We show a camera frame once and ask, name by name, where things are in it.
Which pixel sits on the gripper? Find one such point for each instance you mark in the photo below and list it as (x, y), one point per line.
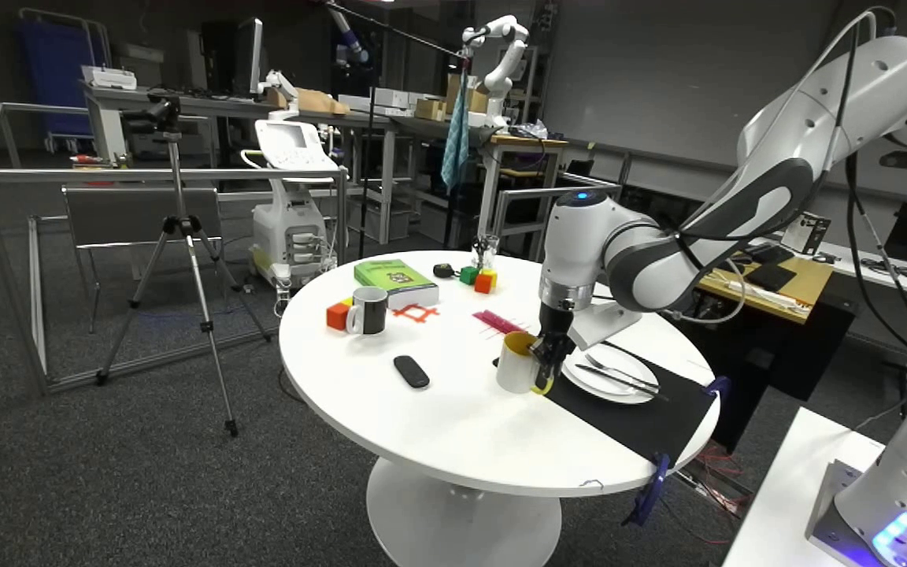
(556, 321)

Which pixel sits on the yellow and white mug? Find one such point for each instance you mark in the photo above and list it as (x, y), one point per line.
(515, 368)

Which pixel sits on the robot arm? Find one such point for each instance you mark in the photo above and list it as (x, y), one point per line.
(784, 197)

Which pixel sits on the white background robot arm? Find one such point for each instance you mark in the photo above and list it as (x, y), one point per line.
(505, 55)

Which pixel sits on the black and white mug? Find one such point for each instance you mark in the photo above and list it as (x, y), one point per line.
(371, 311)

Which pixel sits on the magenta comb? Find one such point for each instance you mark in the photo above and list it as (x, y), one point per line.
(498, 322)

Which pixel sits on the silver knife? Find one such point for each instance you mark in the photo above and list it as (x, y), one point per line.
(615, 379)

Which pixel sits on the silver fork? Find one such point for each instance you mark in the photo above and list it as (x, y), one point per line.
(619, 369)

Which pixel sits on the white plate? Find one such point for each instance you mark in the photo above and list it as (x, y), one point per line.
(615, 390)

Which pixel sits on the red block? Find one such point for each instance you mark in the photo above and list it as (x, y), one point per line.
(483, 283)

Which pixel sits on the yellow block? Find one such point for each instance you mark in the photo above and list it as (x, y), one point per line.
(491, 274)

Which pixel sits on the green block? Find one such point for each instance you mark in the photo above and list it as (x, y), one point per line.
(468, 275)

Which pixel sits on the black place mat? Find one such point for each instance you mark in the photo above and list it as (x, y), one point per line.
(642, 421)

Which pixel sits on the clear drinking glass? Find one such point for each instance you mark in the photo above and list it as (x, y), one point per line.
(485, 250)

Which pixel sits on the small black oval object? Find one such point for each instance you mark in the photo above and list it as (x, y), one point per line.
(443, 270)

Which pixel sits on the black remote control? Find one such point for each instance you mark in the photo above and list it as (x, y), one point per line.
(411, 371)

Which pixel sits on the blue clamp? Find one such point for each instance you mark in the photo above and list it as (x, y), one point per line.
(718, 386)
(650, 488)

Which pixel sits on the green book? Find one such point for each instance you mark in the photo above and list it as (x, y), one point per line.
(392, 277)

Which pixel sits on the small wooden side table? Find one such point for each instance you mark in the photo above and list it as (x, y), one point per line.
(524, 146)

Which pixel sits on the orange block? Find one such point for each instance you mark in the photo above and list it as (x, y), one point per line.
(337, 316)

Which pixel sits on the blue checked towel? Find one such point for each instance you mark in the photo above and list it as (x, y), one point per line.
(456, 142)

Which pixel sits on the black notebook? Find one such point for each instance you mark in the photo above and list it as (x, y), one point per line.
(770, 276)

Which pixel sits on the wooden top black table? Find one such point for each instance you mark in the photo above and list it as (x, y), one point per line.
(800, 315)

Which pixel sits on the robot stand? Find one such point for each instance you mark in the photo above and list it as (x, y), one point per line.
(784, 488)

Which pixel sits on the stack of cardboard boxes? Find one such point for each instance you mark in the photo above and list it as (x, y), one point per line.
(453, 98)

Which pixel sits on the white medical cart machine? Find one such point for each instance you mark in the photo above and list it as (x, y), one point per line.
(292, 228)

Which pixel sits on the long grey table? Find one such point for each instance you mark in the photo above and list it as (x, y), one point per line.
(217, 105)

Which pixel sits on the computer monitor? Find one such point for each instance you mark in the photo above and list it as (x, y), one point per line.
(253, 55)

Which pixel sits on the grey chair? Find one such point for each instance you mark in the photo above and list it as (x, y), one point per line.
(138, 216)

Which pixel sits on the white printer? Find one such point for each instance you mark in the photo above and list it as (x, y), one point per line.
(109, 78)

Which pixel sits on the blue trolley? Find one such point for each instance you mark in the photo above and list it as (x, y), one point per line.
(56, 67)

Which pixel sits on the camera on tripod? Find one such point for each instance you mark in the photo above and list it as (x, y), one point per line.
(178, 228)

